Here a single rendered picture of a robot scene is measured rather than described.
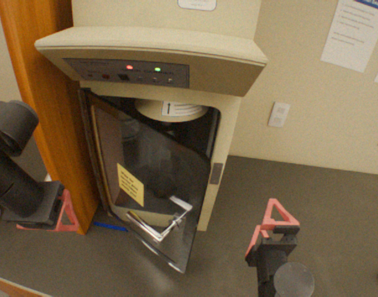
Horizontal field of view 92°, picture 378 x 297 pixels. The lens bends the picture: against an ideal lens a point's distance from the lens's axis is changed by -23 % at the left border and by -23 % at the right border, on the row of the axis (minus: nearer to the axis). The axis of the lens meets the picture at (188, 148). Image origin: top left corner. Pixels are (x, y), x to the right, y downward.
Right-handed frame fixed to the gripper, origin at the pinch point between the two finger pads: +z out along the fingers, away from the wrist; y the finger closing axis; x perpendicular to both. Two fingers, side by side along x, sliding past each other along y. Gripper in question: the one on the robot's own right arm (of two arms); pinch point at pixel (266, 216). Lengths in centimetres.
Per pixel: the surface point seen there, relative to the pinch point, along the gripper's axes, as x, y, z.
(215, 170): 10.9, 1.1, 11.4
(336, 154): -53, -24, 54
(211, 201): 10.7, -10.5, 11.3
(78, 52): 32.3, 30.5, 1.4
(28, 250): 64, -23, -8
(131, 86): 28.6, 20.3, 11.8
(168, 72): 20.2, 26.3, 4.6
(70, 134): 45.8, 8.0, 11.4
